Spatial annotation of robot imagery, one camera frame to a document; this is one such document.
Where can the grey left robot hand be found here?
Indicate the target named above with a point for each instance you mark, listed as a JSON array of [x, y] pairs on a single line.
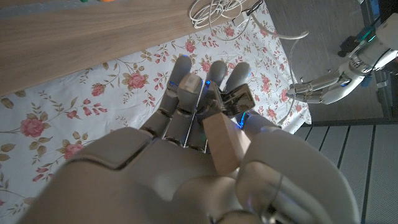
[[335, 87]]

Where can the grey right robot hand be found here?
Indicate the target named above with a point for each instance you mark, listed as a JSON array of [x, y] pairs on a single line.
[[149, 180]]

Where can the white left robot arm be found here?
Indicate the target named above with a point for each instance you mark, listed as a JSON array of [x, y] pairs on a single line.
[[388, 31]]

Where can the floral backdrop cloth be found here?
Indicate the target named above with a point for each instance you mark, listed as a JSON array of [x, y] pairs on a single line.
[[77, 102]]

